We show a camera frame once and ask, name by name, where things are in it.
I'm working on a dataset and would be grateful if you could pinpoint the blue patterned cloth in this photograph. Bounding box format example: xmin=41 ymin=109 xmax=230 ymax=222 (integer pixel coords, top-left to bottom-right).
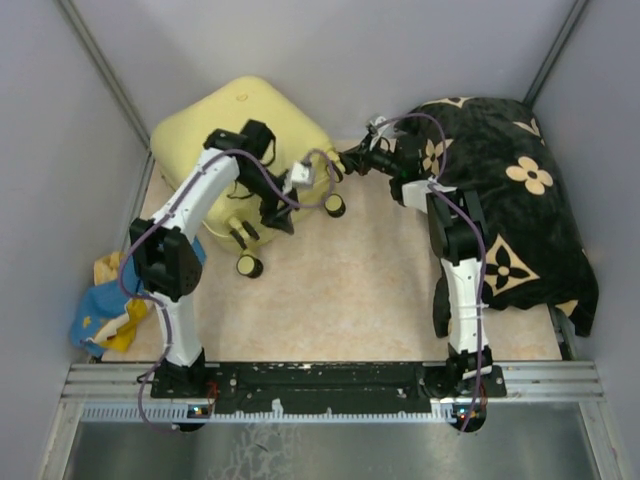
xmin=69 ymin=237 xmax=207 ymax=357

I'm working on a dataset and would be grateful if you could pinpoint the black floral blanket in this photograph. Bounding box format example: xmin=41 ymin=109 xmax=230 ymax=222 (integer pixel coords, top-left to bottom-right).
xmin=396 ymin=97 xmax=599 ymax=337

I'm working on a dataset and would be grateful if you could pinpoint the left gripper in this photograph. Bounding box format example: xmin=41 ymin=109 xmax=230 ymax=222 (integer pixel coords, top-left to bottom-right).
xmin=234 ymin=162 xmax=297 ymax=233

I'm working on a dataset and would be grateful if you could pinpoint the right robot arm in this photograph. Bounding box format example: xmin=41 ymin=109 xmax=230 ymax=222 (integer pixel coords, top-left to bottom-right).
xmin=339 ymin=133 xmax=492 ymax=396

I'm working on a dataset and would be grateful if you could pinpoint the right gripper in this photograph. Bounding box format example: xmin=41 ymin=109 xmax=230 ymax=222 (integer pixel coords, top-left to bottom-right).
xmin=339 ymin=134 xmax=400 ymax=179

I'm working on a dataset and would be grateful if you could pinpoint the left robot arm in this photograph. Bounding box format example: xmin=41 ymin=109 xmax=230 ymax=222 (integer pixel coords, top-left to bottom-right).
xmin=129 ymin=119 xmax=297 ymax=397

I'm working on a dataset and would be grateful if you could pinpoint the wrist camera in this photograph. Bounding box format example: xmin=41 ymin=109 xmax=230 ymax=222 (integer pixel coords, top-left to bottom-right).
xmin=283 ymin=160 xmax=316 ymax=194
xmin=366 ymin=115 xmax=389 ymax=150

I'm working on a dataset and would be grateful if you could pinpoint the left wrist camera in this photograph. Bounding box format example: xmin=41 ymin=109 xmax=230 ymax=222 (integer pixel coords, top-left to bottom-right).
xmin=283 ymin=160 xmax=316 ymax=194

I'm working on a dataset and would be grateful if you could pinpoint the pale yellow suitcase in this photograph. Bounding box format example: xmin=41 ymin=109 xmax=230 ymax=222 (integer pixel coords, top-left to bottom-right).
xmin=151 ymin=75 xmax=346 ymax=278

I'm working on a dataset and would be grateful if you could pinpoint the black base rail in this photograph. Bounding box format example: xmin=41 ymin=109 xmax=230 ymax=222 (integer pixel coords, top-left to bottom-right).
xmin=151 ymin=361 xmax=506 ymax=416

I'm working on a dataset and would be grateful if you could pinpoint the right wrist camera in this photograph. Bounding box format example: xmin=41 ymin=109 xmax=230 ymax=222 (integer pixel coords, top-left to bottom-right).
xmin=366 ymin=115 xmax=389 ymax=150

